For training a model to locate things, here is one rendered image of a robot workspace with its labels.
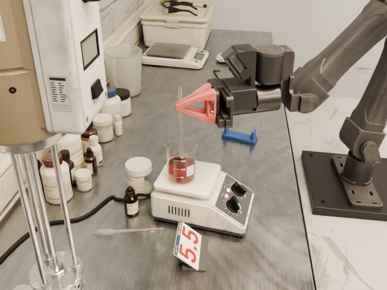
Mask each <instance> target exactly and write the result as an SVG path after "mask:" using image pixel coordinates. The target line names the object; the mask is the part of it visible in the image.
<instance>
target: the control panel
mask: <svg viewBox="0 0 387 290"><path fill-rule="evenodd" d="M235 181H236V180H235V179H234V178H232V177H231V176H229V175H227V174H226V176H225V179H224V182H223V184H222V187H221V190H220V193H219V196H218V198H217V202H216V204H215V206H216V207H217V208H218V209H220V210H221V211H222V212H224V213H225V214H227V215H229V216H230V217H231V218H233V219H234V220H236V221H238V222H239V223H241V224H242V225H243V226H245V222H246V217H247V214H248V210H249V205H250V202H251V198H252V193H253V192H252V191H251V190H250V189H248V188H247V187H245V186H244V187H245V188H246V189H247V192H246V193H245V194H244V195H243V196H242V197H239V196H237V195H235V194H234V193H233V191H232V189H231V187H232V185H233V184H234V183H235ZM227 189H230V191H227ZM225 194H227V195H228V197H226V196H225ZM232 196H236V198H237V200H238V202H239V203H240V205H241V209H240V211H239V212H238V213H233V212H231V211H230V210H229V209H228V208H227V206H226V202H227V201H228V200H230V198H231V197H232Z"/></svg>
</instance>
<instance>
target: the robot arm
mask: <svg viewBox="0 0 387 290"><path fill-rule="evenodd" d="M384 37H386V39H385V42H384V48H383V50H382V54H381V56H380V59H379V61H378V63H377V66H376V68H375V70H374V72H373V74H372V76H371V78H370V81H369V83H368V85H367V88H366V90H365V92H364V94H363V96H362V98H361V100H360V101H359V103H358V105H357V106H356V108H355V109H354V110H353V111H352V113H351V116H350V117H346V119H345V121H344V123H343V125H342V127H341V129H340V132H339V138H340V140H341V141H342V142H343V143H344V144H345V145H346V147H347V148H348V149H349V151H348V155H347V156H341V155H333V156H332V159H331V160H332V163H333V165H334V168H335V170H336V173H337V176H338V178H339V181H340V183H341V185H342V188H343V190H344V193H345V195H346V198H347V201H348V203H349V205H350V206H351V207H353V208H363V209H377V210H380V209H382V206H383V203H382V201H381V199H380V197H379V195H378V193H377V191H376V189H375V187H374V185H373V183H372V177H371V175H372V173H373V170H374V166H375V164H376V163H381V160H382V159H381V156H380V152H379V150H378V149H379V147H380V145H381V144H382V142H383V140H384V138H385V136H386V133H385V132H384V131H383V130H384V128H385V126H386V121H387V0H370V2H369V3H368V4H366V6H365V7H364V8H363V10H362V11H361V13H360V14H359V15H358V16H357V18H356V19H354V20H353V22H352V23H350V24H349V26H348V27H346V29H345V30H344V31H342V33H341V34H340V35H338V37H337V38H335V39H334V41H333V42H331V43H330V44H329V45H328V46H327V47H326V48H325V49H324V50H323V51H321V52H320V53H319V54H318V55H317V56H316V57H314V58H313V59H311V60H309V61H308V62H307V63H306V64H305V65H304V66H303V67H302V68H301V67H298V68H297V69H296V70H295V71H294V72H293V69H294V59H295V52H294V51H293V50H292V49H291V48H290V47H288V46H287V45H275V44H263V45H258V46H257V47H255V48H253V47H252V46H251V45H250V44H239V45H232V46H231V47H229V48H228V49H227V50H226V51H224V52H223V53H222V54H221V56H222V57H223V59H224V61H225V62H226V64H227V65H228V66H229V68H228V69H229V70H230V72H231V73H232V74H233V76H234V77H233V78H222V80H221V79H220V78H213V79H208V80H207V83H206V84H205V85H203V86H202V87H200V88H198V89H197V90H196V91H194V92H193V93H191V94H190V95H188V96H186V97H185V98H183V99H182V102H180V103H179V102H176V103H175V110H176V112H178V113H182V114H184V115H188V116H192V117H194V118H197V119H199V120H203V121H205V122H207V123H210V124H215V123H216V125H217V127H218V128H232V127H233V116H235V115H245V114H250V113H260V112H269V111H275V110H279V109H280V106H281V102H282V103H283V105H284V106H285V107H286V108H287V109H288V110H289V111H290V112H299V113H310V112H312V111H314V110H316V109H317V108H318V107H319V106H320V105H321V104H322V103H323V102H324V101H325V100H326V99H328V98H329V97H330V95H329V94H328V93H329V92H330V91H331V90H332V89H333V88H334V87H335V85H336V83H337V82H338V80H339V79H340V78H341V77H342V76H343V75H344V74H345V73H346V72H347V71H348V70H349V69H350V68H351V67H352V66H353V65H354V64H355V63H356V62H357V61H358V60H359V59H360V58H361V57H363V56H364V55H365V54H366V53H367V52H368V51H369V50H370V49H372V48H373V47H374V46H375V45H376V44H377V43H378V42H379V41H381V40H382V39H383V38H384ZM255 81H256V82H257V84H255ZM202 101H204V107H202V108H192V107H187V106H188V105H192V104H195V103H198V102H202Z"/></svg>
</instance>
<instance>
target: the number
mask: <svg viewBox="0 0 387 290"><path fill-rule="evenodd" d="M198 244H199V234H197V233H196V232H195V231H193V230H192V229H190V228H189V227H188V226H186V225H185V224H184V223H183V225H182V229H181V237H180V243H179V250H178V255H179V256H180V257H182V258H183V259H185V260H186V261H188V262H189V263H190V264H192V265H193V266H195V267H196V261H197V254H198Z"/></svg>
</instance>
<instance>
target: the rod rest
mask: <svg viewBox="0 0 387 290"><path fill-rule="evenodd" d="M222 137H223V138H227V139H231V140H236V141H239V142H244V143H248V144H253V145H254V144H255V143H256V142H257V138H258V137H257V136H256V129H254V130H253V132H252V134H251V135H248V134H244V133H240V132H235V131H230V130H229V128H225V130H224V132H223V133H222Z"/></svg>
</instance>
